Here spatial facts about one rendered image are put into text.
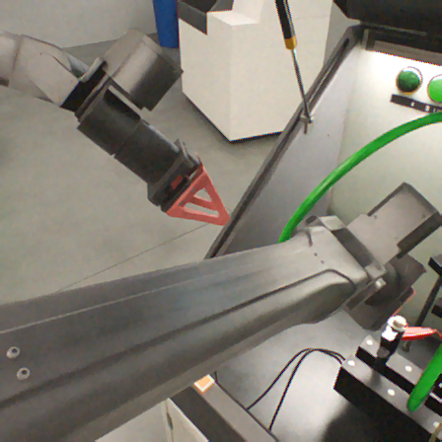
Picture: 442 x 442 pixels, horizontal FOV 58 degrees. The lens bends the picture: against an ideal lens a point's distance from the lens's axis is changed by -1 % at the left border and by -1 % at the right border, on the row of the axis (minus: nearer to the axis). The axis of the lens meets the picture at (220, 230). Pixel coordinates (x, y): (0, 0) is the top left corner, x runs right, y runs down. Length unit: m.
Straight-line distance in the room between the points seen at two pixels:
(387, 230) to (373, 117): 0.52
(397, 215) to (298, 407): 0.58
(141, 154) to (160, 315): 0.32
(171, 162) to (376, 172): 0.57
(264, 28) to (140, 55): 2.92
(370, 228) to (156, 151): 0.24
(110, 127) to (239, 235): 0.40
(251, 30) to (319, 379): 2.76
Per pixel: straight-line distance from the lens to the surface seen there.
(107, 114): 0.45
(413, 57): 0.81
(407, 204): 0.41
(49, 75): 0.47
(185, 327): 0.16
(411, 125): 0.56
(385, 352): 0.74
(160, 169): 0.46
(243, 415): 0.75
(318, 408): 0.91
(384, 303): 0.51
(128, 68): 0.46
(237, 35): 3.26
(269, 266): 0.23
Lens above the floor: 1.62
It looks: 39 degrees down
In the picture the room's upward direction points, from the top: straight up
